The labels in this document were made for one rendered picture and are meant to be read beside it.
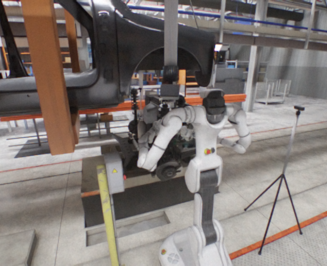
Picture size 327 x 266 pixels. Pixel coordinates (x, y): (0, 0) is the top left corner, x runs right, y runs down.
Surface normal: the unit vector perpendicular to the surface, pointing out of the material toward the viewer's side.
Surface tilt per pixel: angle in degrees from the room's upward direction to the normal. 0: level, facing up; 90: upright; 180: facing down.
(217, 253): 46
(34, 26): 90
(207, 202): 86
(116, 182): 90
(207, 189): 87
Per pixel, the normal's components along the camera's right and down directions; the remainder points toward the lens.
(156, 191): 0.35, 0.32
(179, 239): 0.34, -0.04
